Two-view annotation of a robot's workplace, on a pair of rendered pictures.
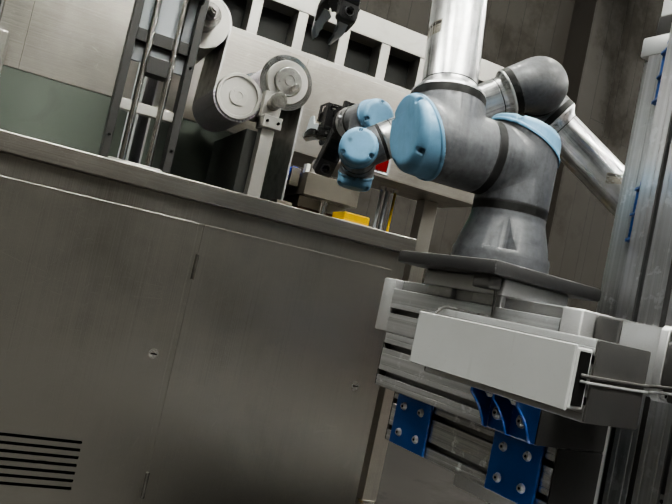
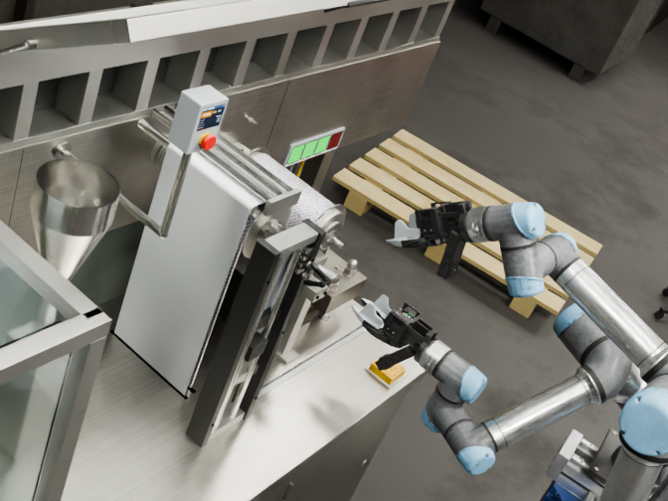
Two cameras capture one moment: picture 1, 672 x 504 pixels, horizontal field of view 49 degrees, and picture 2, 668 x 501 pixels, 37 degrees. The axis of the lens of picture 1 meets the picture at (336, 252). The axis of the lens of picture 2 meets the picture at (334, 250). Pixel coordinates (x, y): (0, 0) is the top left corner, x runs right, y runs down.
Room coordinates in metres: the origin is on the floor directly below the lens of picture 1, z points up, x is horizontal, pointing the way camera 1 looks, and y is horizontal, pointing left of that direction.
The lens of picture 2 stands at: (0.41, 1.49, 2.49)
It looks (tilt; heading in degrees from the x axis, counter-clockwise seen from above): 33 degrees down; 319
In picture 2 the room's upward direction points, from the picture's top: 23 degrees clockwise
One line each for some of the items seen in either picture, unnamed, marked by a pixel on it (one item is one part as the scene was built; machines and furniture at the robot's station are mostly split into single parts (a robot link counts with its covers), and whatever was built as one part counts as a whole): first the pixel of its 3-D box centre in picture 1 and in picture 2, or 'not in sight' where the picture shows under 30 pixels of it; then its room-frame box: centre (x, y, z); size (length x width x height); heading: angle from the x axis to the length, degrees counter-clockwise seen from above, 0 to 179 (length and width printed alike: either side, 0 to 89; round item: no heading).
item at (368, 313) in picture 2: (310, 127); (368, 312); (1.78, 0.13, 1.11); 0.09 x 0.03 x 0.06; 33
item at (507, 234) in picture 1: (504, 237); not in sight; (1.13, -0.25, 0.87); 0.15 x 0.15 x 0.10
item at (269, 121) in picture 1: (263, 149); (302, 309); (1.87, 0.24, 1.05); 0.06 x 0.05 x 0.31; 24
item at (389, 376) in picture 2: (350, 219); (387, 369); (1.77, -0.02, 0.91); 0.07 x 0.07 x 0.02; 24
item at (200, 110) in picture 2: not in sight; (201, 121); (1.72, 0.74, 1.66); 0.07 x 0.07 x 0.10; 24
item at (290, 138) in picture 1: (280, 143); not in sight; (2.06, 0.22, 1.11); 0.23 x 0.01 x 0.18; 24
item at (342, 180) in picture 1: (358, 162); (446, 412); (1.54, -0.01, 1.01); 0.11 x 0.08 x 0.11; 177
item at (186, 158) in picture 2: not in sight; (176, 190); (1.73, 0.74, 1.51); 0.02 x 0.02 x 0.20
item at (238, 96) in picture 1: (225, 103); not in sight; (1.99, 0.38, 1.18); 0.26 x 0.12 x 0.12; 24
